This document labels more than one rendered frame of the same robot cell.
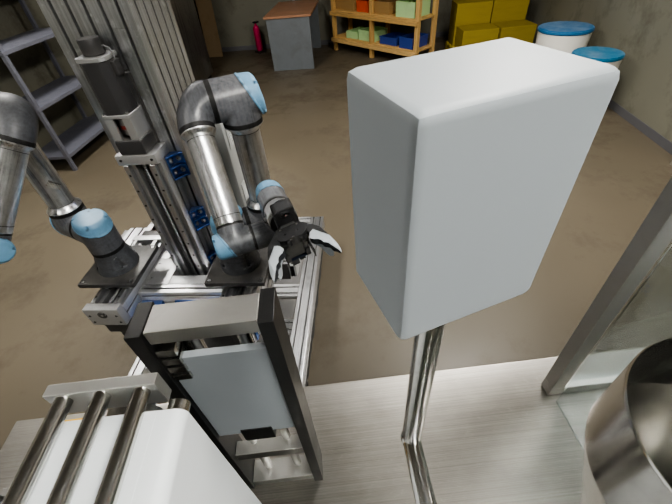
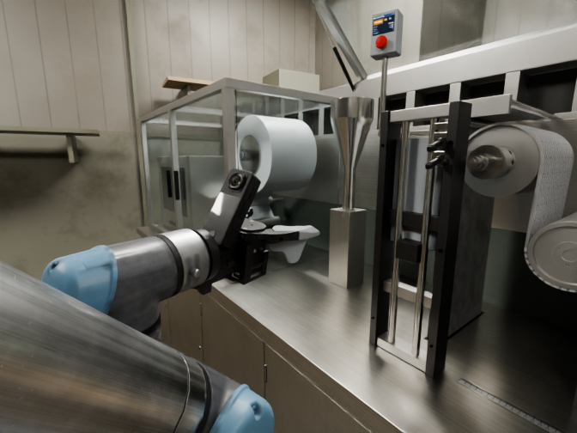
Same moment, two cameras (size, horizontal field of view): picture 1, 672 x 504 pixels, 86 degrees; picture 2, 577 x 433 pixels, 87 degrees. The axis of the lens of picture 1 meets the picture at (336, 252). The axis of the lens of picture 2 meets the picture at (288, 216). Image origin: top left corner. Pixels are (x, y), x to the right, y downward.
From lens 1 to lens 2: 1.07 m
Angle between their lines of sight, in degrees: 108
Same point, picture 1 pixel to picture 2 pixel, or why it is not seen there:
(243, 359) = (411, 147)
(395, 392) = (285, 326)
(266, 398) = (405, 195)
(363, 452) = (343, 326)
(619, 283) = not seen: hidden behind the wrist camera
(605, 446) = (363, 108)
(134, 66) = not seen: outside the picture
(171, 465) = not seen: hidden behind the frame
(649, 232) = (232, 146)
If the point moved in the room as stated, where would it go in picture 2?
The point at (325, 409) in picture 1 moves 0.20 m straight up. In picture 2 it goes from (337, 355) to (340, 271)
